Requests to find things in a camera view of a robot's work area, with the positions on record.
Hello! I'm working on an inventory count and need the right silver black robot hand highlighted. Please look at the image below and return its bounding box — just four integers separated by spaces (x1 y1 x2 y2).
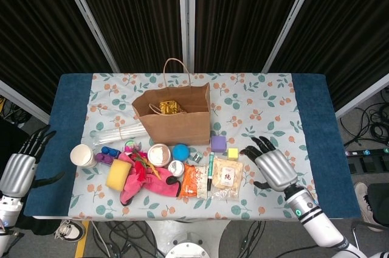
239 136 298 192

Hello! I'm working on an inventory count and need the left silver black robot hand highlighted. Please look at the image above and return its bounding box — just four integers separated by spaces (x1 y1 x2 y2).
0 124 66 200

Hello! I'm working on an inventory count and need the white snack bag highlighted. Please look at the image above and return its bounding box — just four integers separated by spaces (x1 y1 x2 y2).
209 157 245 201

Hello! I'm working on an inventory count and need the purple cube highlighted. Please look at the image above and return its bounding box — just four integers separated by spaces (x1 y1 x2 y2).
211 135 227 153

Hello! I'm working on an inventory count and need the brown paper handle bag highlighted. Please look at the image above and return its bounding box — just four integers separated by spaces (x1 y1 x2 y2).
131 58 212 147

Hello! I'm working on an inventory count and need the gold foil snack package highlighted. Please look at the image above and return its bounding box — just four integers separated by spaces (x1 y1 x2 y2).
157 99 185 116

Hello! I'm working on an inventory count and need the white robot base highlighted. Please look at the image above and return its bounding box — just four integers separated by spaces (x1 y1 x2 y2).
145 220 232 258

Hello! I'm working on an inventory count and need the white paper cup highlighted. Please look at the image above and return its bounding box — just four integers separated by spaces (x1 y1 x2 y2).
69 144 98 169

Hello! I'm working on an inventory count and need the orange snack packet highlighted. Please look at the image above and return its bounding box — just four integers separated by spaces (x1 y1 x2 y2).
178 163 210 200

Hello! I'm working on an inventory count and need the brown lidded paper cup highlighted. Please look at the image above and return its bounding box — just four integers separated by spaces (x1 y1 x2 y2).
147 144 173 168

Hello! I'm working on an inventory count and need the green pen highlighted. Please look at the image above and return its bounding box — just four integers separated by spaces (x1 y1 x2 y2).
207 152 215 191

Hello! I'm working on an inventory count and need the white black-striped sneaker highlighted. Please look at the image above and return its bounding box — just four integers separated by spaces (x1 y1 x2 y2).
54 220 86 242

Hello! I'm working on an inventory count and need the blue table cover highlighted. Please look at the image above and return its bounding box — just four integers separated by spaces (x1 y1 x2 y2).
24 72 362 220

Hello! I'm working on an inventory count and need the purple plastic toy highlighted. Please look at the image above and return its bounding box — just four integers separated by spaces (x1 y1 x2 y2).
95 152 115 164

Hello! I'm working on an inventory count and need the black power strip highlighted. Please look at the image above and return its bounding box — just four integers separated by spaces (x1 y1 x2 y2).
345 148 389 158

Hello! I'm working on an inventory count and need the plain white sneaker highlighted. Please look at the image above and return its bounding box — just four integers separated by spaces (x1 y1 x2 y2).
354 181 375 225

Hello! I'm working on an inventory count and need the blue plastic toy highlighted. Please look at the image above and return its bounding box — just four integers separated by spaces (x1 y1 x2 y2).
101 145 120 158

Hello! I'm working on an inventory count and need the blue ball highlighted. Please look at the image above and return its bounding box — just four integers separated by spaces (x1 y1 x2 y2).
172 144 191 161

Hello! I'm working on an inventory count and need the yellow sponge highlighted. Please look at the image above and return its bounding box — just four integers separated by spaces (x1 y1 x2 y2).
105 159 133 191

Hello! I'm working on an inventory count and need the small round white tin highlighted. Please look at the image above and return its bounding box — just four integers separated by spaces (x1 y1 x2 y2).
167 159 185 177

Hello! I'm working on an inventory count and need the floral tablecloth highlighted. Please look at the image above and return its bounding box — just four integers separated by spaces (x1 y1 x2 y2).
67 72 322 221

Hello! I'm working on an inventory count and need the white straw bundle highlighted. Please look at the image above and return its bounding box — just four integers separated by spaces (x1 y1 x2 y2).
91 122 148 146

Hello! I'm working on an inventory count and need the pink plush cloth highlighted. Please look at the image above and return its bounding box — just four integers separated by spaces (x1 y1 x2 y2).
119 152 182 207

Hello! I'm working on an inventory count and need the small green round trinket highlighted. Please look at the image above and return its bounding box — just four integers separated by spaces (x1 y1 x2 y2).
123 139 143 153

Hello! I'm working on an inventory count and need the colourful feather toy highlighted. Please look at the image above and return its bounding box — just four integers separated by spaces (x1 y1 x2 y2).
132 148 162 183

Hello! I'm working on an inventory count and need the black ribbed partition panel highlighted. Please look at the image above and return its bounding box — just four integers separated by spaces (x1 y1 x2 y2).
267 0 389 110
0 0 113 113
69 0 183 73
194 0 311 73

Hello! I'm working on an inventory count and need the black floor cable tangle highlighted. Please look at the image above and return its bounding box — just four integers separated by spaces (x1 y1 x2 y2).
236 220 267 258
91 220 159 258
339 87 389 148

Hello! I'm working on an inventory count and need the grey partition rail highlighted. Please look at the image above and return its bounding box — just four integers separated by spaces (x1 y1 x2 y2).
334 74 389 119
0 80 51 125

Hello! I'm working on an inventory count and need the slanted grey partition post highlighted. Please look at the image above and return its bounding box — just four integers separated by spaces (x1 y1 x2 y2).
56 0 121 73
261 0 323 73

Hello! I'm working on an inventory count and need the upright grey partition post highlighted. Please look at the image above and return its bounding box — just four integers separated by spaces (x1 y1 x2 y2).
177 0 197 73

